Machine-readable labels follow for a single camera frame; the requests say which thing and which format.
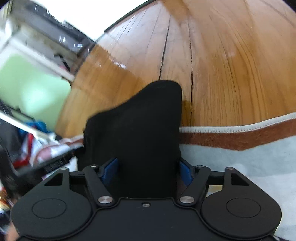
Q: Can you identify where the pile of colourful bags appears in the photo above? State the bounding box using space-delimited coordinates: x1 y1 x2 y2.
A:
0 120 59 168

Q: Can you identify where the person's left hand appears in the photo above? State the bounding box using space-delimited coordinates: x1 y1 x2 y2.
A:
5 223 22 241

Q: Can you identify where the dark frame with plastic film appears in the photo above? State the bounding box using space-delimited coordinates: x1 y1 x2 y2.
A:
7 0 98 77

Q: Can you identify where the white drawer cabinet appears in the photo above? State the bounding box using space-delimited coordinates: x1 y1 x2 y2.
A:
35 0 154 40

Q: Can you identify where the green panel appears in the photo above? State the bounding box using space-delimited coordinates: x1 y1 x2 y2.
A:
0 54 73 131

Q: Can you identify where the checkered blanket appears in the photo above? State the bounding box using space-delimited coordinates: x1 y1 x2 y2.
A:
30 113 296 241

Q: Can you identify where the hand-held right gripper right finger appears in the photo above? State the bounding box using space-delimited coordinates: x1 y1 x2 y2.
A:
176 158 249 207

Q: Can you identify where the black shirt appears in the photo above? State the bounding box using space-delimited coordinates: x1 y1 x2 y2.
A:
82 80 184 199

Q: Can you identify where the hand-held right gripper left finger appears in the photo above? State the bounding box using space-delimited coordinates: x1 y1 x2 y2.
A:
44 158 119 207

